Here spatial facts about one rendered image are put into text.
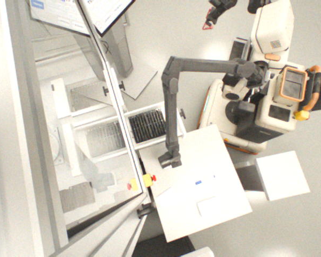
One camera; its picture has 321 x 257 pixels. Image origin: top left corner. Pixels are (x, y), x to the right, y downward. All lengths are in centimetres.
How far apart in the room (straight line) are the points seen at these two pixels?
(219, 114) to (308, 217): 136
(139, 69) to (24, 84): 230
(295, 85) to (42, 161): 160
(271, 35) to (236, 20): 200
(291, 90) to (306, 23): 195
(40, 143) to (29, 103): 3
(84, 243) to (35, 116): 12
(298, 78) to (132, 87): 158
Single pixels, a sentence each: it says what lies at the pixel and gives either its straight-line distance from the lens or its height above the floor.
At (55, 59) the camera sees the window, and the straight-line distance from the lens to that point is 37.
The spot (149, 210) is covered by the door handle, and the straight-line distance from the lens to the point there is 59.
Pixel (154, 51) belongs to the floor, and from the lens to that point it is 265.
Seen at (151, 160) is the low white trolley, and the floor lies 76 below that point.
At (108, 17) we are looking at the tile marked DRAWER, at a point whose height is 100.
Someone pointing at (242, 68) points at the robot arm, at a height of 129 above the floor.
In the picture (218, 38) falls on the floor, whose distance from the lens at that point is 287.
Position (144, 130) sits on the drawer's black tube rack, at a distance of 127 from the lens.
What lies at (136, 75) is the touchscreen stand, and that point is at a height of 4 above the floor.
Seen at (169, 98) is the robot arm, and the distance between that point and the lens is 94.
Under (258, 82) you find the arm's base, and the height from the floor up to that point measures 120.
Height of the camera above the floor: 212
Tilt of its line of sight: 75 degrees down
